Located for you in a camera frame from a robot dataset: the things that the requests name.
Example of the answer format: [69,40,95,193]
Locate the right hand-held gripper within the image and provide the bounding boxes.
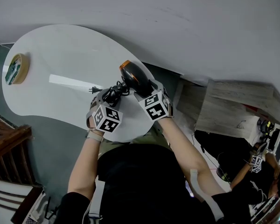
[132,79,174,121]

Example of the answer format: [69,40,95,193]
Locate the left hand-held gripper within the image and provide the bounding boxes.
[91,89,124,134]

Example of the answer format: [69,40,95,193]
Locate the black orange hair dryer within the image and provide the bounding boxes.
[88,59,155,103]

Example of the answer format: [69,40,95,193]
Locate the white kidney-shaped table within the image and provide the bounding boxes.
[1,24,156,143]

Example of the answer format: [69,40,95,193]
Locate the person's right forearm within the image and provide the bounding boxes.
[157,117,225,197]

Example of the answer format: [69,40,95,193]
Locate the person's left forearm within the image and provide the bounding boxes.
[67,136,104,201]

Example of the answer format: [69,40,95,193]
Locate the person's left hand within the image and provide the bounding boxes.
[85,101,98,132]

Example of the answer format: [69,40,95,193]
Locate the beige wrist band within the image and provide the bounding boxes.
[87,130,104,144]

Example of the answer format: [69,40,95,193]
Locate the person's olive trousers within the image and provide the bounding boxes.
[98,124,171,152]

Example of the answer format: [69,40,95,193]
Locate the grey wooden shelf cabinet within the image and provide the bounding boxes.
[174,78,280,140]

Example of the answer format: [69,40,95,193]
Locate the person's black shirt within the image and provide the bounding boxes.
[59,143,225,224]

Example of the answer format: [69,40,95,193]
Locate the round wooden box green contents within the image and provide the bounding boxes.
[4,52,31,86]

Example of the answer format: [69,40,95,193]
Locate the brown wooden furniture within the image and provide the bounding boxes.
[0,115,34,185]

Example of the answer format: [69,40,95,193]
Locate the white striped furniture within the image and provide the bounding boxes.
[0,176,47,224]

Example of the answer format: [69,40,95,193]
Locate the white left harness strap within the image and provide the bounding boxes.
[82,180,106,224]

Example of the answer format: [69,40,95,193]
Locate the white harness strap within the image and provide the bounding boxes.
[82,180,106,224]
[189,168,225,222]

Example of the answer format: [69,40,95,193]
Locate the white right harness strap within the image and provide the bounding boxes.
[189,168,225,222]

